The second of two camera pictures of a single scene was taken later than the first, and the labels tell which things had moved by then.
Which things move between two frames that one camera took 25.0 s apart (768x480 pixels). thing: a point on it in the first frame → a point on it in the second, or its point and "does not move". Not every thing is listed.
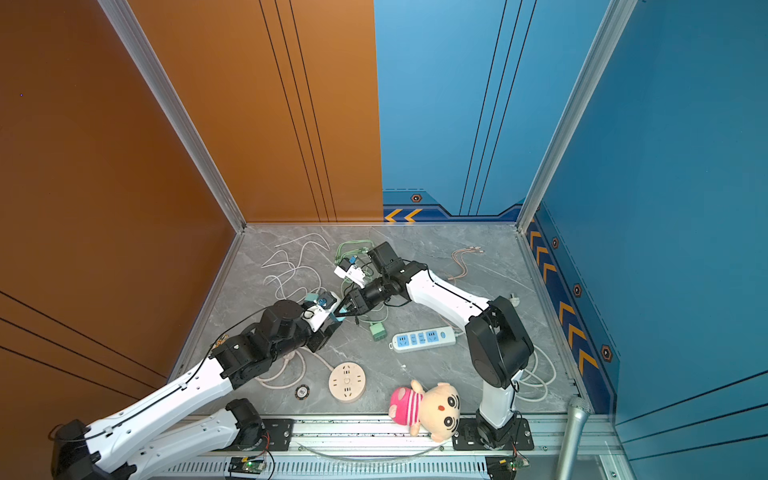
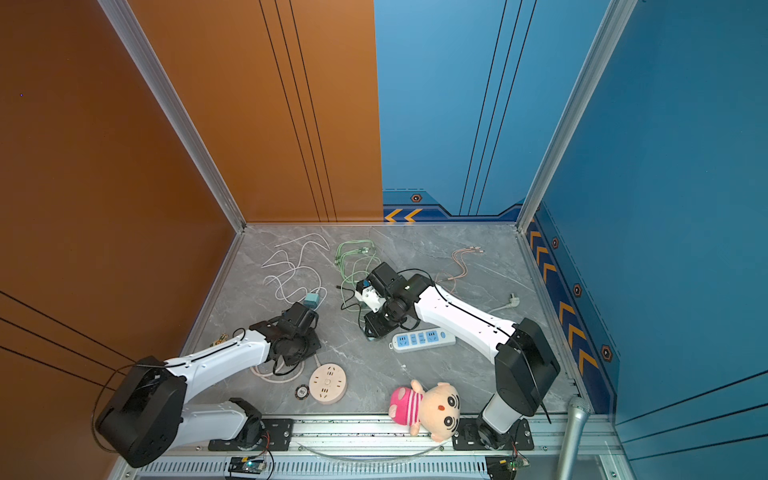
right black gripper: [360, 302] → [377, 330]
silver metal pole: [577, 414] does not move
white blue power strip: [421, 339] does not move
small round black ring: [302, 392] does not move
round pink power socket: [347, 382] → [327, 383]
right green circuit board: [504, 467] does not move
